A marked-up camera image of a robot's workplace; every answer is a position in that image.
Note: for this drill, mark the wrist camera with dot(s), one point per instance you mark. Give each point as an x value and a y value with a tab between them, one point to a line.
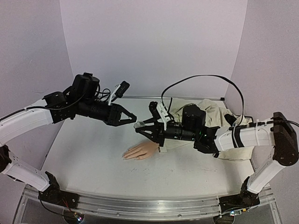
159	112
118	91

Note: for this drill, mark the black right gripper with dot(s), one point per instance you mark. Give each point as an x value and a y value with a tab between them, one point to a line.
160	131

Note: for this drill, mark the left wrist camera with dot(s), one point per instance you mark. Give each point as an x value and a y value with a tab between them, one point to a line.
118	91

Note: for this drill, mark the aluminium front rail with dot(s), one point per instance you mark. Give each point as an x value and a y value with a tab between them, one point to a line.
153	209

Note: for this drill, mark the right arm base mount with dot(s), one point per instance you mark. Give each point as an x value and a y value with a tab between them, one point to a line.
243	200

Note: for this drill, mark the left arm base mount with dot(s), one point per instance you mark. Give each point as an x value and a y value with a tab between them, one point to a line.
54	195

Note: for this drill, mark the clear nail polish bottle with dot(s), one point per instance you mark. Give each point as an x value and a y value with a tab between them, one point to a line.
139	124

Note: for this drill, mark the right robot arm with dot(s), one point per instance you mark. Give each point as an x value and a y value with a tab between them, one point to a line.
276	132

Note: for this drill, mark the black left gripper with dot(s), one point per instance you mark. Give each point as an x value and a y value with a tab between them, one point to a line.
115	116

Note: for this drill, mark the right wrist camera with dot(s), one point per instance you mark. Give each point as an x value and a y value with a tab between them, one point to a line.
159	112

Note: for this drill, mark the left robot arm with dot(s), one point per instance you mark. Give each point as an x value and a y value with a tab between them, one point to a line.
81	98

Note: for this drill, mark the mannequin hand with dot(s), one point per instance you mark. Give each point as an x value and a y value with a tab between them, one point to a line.
142	151

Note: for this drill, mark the beige jacket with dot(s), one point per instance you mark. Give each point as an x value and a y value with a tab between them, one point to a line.
215	116

